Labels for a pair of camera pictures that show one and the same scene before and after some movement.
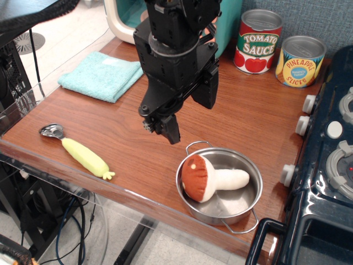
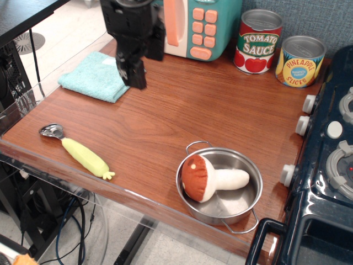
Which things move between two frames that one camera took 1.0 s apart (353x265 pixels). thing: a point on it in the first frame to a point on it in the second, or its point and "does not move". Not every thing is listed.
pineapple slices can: [300, 61] does not move
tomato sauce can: [258, 37] does not move
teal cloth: [105, 76] does not move
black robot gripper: [171, 78] to [140, 32]
